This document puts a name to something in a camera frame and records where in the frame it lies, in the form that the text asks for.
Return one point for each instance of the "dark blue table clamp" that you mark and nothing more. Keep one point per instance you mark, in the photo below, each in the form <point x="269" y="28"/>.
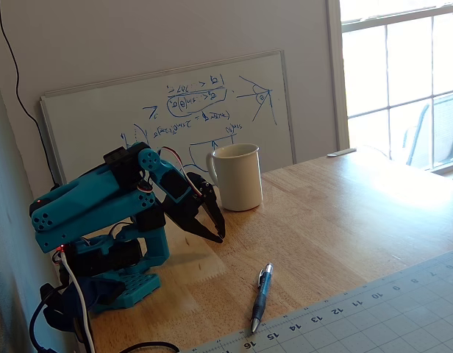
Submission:
<point x="61" y="312"/>

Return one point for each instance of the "white ceramic mug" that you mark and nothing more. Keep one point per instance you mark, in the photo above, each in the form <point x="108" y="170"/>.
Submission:
<point x="241" y="180"/>

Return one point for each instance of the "grey outdoor chair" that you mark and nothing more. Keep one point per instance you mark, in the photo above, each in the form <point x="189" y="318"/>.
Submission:
<point x="443" y="128"/>

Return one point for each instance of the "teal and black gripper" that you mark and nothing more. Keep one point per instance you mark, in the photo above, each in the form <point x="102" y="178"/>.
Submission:
<point x="194" y="214"/>

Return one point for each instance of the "teal robot base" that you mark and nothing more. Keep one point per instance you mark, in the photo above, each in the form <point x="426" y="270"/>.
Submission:
<point x="138" y="288"/>

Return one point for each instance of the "white window frame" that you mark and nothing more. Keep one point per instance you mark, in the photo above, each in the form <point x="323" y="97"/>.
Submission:
<point x="335" y="73"/>

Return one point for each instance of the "whiteboard with blue writing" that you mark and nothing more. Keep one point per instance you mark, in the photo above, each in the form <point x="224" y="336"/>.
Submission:
<point x="101" y="121"/>

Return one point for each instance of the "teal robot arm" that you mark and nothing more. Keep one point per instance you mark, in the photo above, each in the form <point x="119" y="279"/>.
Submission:
<point x="86" y="198"/>

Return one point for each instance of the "grey cutting mat with ruler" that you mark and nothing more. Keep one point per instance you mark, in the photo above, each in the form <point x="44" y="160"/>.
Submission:
<point x="377" y="316"/>

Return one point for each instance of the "blue and silver pen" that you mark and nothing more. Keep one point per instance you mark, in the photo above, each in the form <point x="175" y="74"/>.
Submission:
<point x="263" y="292"/>

